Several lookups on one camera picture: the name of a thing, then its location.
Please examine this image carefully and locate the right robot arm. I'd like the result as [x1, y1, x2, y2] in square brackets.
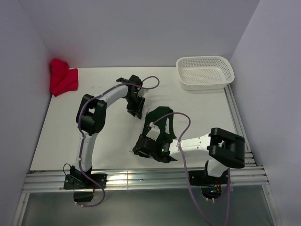
[132, 125, 245, 184]

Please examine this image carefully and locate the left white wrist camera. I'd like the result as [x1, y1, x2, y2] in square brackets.
[139, 89, 149, 96]

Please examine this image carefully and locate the dark green t-shirt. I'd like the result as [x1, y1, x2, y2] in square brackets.
[142, 106, 176, 143]

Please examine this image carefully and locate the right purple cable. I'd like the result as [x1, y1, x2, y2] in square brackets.
[148, 112, 232, 226]

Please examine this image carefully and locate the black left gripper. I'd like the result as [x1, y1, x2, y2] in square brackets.
[124, 94, 145, 119]

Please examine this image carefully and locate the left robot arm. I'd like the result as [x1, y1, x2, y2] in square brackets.
[70, 75, 145, 188]

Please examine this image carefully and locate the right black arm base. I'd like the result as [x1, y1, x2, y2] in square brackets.
[185, 169, 230, 200]

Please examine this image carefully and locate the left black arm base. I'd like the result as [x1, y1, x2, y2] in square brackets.
[63, 163, 107, 207]

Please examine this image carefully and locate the purple cable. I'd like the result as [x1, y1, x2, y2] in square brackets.
[77, 75, 160, 208]
[148, 112, 232, 226]

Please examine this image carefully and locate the red t-shirt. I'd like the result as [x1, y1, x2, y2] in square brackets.
[50, 58, 79, 97]

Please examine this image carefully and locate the aluminium rail frame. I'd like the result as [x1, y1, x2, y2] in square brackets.
[12, 86, 283, 226]

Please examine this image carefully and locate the white perforated plastic basket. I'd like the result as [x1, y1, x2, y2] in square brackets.
[176, 56, 235, 91]

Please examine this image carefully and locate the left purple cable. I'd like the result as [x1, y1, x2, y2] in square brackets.
[77, 75, 160, 208]

